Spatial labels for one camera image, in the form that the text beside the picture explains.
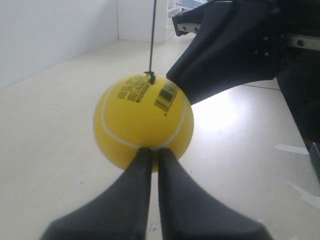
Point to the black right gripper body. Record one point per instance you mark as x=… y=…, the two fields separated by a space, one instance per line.
x=298 y=75

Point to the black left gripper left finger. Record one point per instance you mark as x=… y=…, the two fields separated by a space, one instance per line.
x=119 y=213

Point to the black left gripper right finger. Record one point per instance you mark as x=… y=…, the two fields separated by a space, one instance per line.
x=188 y=212

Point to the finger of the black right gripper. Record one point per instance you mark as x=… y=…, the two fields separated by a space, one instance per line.
x=236 y=39
x=202 y=84

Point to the yellow tennis ball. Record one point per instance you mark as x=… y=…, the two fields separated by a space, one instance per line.
x=142 y=111

